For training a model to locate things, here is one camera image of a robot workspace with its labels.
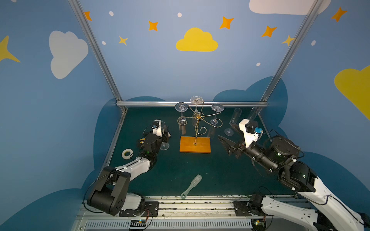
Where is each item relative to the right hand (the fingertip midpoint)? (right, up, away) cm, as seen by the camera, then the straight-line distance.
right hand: (230, 128), depth 55 cm
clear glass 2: (-32, -13, +40) cm, 53 cm away
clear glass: (+15, +9, +35) cm, 39 cm away
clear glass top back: (-11, +15, +25) cm, 31 cm away
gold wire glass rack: (-10, +6, +20) cm, 23 cm away
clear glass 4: (-1, +10, +22) cm, 25 cm away
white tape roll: (-55, -20, +39) cm, 70 cm away
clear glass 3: (-19, +11, +20) cm, 30 cm away
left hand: (-31, +1, +31) cm, 44 cm away
